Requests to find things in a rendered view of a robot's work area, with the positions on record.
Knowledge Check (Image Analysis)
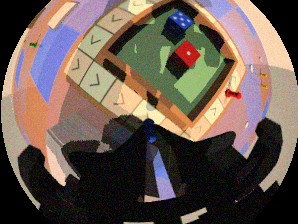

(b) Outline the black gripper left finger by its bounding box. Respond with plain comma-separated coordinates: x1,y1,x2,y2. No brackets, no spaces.
68,125,146,202

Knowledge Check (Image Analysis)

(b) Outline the red die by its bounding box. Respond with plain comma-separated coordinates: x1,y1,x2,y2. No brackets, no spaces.
168,40,201,69

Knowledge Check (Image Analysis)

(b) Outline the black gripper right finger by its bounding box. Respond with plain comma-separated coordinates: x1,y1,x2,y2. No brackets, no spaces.
153,123,235,197

